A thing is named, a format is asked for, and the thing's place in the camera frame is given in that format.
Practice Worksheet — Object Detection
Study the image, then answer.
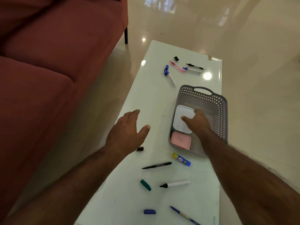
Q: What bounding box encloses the pink pen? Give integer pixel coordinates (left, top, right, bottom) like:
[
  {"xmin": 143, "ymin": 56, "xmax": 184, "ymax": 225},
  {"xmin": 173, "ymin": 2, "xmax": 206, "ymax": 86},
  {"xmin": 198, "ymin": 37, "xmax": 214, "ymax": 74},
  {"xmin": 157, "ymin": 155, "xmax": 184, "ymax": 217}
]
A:
[{"xmin": 169, "ymin": 60, "xmax": 186, "ymax": 73}]

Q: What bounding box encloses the white marker with black tip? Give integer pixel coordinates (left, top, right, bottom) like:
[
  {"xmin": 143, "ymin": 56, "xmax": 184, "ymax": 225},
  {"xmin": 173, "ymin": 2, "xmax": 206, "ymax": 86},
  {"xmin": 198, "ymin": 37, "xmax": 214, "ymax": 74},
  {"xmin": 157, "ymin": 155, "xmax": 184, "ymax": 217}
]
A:
[{"xmin": 160, "ymin": 180, "xmax": 191, "ymax": 188}]

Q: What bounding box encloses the white marker with blue tip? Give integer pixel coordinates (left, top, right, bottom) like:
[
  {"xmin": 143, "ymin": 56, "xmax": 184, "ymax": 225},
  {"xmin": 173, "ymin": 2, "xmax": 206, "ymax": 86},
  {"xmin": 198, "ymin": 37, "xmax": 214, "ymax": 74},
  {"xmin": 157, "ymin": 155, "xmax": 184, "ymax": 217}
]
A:
[
  {"xmin": 182, "ymin": 67, "xmax": 203, "ymax": 74},
  {"xmin": 167, "ymin": 72, "xmax": 177, "ymax": 87}
]

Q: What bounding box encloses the person's left forearm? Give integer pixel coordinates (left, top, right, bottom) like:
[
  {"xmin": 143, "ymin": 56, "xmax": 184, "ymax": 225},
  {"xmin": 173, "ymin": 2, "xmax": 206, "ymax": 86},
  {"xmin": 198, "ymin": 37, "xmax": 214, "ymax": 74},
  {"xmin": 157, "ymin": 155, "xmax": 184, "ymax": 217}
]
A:
[{"xmin": 0, "ymin": 145, "xmax": 132, "ymax": 225}]

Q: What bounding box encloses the person's right forearm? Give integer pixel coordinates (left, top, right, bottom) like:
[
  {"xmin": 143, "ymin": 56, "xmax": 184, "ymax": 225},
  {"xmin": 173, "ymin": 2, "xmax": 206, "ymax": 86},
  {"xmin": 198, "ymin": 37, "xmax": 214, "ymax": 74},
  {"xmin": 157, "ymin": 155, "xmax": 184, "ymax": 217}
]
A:
[{"xmin": 198, "ymin": 129, "xmax": 300, "ymax": 225}]

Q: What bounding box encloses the slim black marker pen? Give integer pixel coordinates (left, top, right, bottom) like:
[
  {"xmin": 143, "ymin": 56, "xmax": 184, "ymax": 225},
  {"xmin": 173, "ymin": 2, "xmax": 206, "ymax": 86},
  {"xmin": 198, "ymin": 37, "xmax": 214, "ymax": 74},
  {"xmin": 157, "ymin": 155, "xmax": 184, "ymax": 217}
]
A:
[{"xmin": 142, "ymin": 162, "xmax": 172, "ymax": 170}]

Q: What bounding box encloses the blue and yellow glue stick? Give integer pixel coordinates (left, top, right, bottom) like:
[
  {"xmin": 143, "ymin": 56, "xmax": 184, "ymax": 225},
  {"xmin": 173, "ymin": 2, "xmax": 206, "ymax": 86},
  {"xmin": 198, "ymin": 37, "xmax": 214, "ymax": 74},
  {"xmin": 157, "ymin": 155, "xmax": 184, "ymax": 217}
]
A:
[{"xmin": 172, "ymin": 153, "xmax": 191, "ymax": 167}]

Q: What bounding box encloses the green marker cap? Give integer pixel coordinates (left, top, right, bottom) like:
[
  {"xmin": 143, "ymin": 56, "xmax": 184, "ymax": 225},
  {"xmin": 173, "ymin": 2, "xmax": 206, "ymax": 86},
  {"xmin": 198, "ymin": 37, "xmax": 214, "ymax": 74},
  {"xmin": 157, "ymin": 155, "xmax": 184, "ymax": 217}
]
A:
[{"xmin": 140, "ymin": 179, "xmax": 152, "ymax": 192}]

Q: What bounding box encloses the person's left hand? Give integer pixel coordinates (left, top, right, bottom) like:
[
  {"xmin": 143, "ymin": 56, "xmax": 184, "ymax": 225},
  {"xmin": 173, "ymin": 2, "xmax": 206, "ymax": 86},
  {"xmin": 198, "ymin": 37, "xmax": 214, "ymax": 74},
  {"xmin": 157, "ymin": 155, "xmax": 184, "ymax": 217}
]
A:
[{"xmin": 105, "ymin": 110, "xmax": 150, "ymax": 157}]

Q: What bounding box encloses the person's right hand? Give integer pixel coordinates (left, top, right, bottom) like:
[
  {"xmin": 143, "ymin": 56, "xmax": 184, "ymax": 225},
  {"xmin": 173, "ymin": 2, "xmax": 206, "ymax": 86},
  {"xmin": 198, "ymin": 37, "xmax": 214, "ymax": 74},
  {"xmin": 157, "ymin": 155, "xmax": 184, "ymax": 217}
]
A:
[{"xmin": 181, "ymin": 109, "xmax": 211, "ymax": 139}]

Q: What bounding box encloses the white plastic lidded container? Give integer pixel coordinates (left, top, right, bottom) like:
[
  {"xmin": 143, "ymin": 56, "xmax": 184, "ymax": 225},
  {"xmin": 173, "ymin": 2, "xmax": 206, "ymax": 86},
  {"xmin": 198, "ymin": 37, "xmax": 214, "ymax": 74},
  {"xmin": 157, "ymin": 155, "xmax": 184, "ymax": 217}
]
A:
[{"xmin": 173, "ymin": 105, "xmax": 196, "ymax": 134}]

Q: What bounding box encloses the grey perforated plastic basket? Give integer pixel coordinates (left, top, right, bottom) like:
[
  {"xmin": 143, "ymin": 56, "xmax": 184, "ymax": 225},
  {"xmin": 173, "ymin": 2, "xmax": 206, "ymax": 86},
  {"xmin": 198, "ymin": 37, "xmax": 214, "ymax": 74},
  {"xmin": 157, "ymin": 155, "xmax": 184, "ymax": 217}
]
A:
[{"xmin": 168, "ymin": 85, "xmax": 228, "ymax": 157}]

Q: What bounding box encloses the red fabric sofa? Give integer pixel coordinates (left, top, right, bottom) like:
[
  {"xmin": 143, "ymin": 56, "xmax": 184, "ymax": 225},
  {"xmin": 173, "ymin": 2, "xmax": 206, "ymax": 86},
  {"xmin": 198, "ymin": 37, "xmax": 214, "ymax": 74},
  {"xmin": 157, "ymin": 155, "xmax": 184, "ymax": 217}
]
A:
[{"xmin": 0, "ymin": 0, "xmax": 129, "ymax": 222}]

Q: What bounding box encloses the black marker with white label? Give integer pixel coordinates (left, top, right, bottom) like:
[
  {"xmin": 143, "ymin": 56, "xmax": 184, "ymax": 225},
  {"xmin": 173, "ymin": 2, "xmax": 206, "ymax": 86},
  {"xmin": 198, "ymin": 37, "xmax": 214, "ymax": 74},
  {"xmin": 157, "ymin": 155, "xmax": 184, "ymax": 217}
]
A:
[{"xmin": 186, "ymin": 63, "xmax": 206, "ymax": 71}]

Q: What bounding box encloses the blue ballpoint pen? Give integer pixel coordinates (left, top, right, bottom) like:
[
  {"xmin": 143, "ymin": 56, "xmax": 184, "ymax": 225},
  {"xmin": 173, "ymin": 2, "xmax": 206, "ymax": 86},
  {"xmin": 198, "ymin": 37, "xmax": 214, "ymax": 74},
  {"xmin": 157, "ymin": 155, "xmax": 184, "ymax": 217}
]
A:
[{"xmin": 170, "ymin": 206, "xmax": 201, "ymax": 225}]

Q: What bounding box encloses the pink plastic lidded container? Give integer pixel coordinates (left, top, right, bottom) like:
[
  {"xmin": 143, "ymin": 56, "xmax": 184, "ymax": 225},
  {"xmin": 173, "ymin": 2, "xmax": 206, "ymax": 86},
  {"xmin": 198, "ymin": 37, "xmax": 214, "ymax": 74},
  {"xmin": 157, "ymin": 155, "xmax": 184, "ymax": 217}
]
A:
[{"xmin": 170, "ymin": 131, "xmax": 192, "ymax": 150}]

